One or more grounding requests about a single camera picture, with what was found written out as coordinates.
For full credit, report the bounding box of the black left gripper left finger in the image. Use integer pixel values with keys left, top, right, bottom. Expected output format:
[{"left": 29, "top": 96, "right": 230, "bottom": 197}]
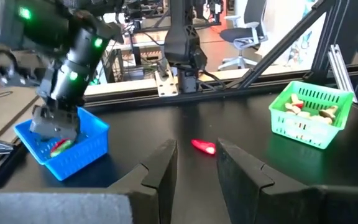
[{"left": 0, "top": 138, "right": 179, "bottom": 224}]

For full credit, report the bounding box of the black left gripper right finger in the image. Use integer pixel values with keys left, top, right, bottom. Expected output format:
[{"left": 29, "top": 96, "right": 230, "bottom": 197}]
[{"left": 216, "top": 138, "right": 358, "bottom": 224}]

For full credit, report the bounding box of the red chili pepper toy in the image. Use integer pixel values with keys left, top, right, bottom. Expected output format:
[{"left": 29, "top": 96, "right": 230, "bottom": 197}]
[
  {"left": 190, "top": 139, "right": 217, "bottom": 156},
  {"left": 50, "top": 139, "right": 76, "bottom": 159}
]

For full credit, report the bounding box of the blue plastic basket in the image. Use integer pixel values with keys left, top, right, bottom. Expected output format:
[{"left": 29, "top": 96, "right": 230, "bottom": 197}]
[{"left": 12, "top": 106, "right": 111, "bottom": 182}]

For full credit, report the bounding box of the green plastic basket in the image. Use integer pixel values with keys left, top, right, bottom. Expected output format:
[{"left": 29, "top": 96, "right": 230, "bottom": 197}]
[{"left": 268, "top": 80, "right": 356, "bottom": 151}]

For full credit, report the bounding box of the silver aluminium extrusion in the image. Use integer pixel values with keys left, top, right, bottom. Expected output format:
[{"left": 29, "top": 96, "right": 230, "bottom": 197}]
[{"left": 327, "top": 44, "right": 358, "bottom": 103}]

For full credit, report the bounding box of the white black office chair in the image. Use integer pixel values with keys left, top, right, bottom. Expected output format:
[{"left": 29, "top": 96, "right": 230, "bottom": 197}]
[{"left": 218, "top": 0, "right": 269, "bottom": 71}]

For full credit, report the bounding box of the white illustrated poster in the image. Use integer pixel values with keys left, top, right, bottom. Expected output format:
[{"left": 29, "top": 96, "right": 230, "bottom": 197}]
[{"left": 256, "top": 0, "right": 328, "bottom": 68}]

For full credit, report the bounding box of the black diagonal frame strut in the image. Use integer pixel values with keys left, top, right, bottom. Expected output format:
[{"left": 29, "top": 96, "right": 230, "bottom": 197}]
[{"left": 236, "top": 0, "right": 337, "bottom": 90}]

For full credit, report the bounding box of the black vertical frame post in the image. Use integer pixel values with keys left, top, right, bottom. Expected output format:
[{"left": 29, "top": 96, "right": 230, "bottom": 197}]
[{"left": 311, "top": 0, "right": 358, "bottom": 74}]

